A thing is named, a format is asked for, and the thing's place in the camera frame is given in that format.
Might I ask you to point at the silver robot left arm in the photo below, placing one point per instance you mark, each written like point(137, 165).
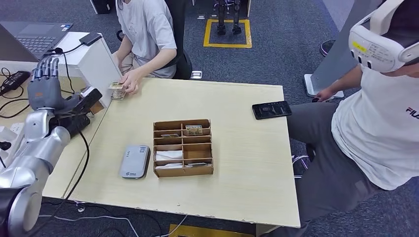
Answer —
point(36, 150)

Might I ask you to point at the grey card reader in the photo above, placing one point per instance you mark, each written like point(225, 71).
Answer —
point(134, 162)

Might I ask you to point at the dark printed card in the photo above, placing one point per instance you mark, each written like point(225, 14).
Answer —
point(170, 135)

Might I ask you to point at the white desk partition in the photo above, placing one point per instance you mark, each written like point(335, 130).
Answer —
point(98, 68)

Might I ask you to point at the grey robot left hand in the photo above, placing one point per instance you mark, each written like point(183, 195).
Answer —
point(44, 93)

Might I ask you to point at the white paper sheet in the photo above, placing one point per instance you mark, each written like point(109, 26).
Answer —
point(168, 166)
point(169, 155)

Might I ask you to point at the grey stand with white base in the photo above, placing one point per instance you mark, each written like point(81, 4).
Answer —
point(334, 49)

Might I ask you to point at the black external drive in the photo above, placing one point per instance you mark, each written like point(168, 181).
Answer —
point(90, 38)

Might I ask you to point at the person wearing VR headset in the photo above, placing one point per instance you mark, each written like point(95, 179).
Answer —
point(370, 137)

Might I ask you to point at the white power strip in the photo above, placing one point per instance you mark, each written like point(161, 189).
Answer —
point(14, 128)

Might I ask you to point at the black office chair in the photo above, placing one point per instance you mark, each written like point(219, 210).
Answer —
point(178, 19)

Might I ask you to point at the white VR headset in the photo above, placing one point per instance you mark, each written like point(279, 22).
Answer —
point(373, 49)

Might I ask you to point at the dark shoe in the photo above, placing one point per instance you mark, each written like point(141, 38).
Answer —
point(326, 47)

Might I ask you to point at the silver floor socket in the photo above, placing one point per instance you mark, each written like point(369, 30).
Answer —
point(196, 75)

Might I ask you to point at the black power adapter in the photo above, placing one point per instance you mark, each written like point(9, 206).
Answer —
point(14, 80)

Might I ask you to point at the black smartphone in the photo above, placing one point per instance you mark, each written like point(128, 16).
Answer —
point(271, 110)

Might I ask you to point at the patterned room key card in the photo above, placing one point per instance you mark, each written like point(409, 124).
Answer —
point(116, 86)

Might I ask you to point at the person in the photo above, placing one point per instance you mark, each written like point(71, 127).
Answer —
point(147, 29)

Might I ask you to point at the person's right forearm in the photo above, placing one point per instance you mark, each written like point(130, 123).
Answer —
point(121, 54)

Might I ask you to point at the chrome chair leg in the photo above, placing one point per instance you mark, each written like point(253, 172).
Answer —
point(299, 162)

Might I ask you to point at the headset person's right forearm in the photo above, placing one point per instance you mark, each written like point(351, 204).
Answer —
point(347, 81)

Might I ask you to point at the person's left forearm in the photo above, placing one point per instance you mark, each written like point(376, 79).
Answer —
point(160, 63)

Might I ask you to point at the tan printed card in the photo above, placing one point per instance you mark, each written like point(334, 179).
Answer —
point(193, 130)

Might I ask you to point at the person's left hand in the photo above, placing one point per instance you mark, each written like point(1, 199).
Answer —
point(132, 81)

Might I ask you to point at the thin grey card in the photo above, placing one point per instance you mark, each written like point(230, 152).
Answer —
point(195, 165)

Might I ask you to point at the grey laptop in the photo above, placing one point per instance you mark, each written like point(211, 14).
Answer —
point(36, 36)

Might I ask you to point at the headset person's right hand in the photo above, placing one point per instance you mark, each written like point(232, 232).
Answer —
point(325, 95)

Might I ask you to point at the yellow floor tape strip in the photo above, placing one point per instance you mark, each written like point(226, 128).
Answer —
point(196, 231)

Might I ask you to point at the black plug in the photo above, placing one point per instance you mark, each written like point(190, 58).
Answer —
point(5, 146)

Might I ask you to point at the wooden compartment organizer box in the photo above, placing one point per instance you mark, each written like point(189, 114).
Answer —
point(183, 172)

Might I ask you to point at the yellow floor tape square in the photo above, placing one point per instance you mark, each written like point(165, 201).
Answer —
point(227, 45)

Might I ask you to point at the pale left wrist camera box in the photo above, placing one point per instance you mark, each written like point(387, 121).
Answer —
point(88, 96)

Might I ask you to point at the black humanoid robot leg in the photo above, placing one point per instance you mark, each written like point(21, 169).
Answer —
point(221, 19)
point(237, 19)

